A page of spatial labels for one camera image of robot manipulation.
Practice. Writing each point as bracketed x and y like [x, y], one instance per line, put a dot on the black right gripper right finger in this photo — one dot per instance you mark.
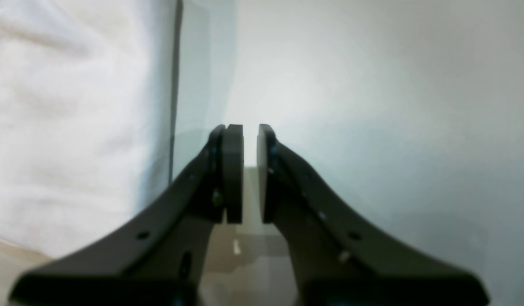
[339, 258]

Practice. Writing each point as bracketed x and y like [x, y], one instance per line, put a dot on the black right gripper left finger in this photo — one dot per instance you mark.
[157, 258]

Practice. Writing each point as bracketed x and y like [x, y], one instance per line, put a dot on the white printed t-shirt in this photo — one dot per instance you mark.
[85, 110]

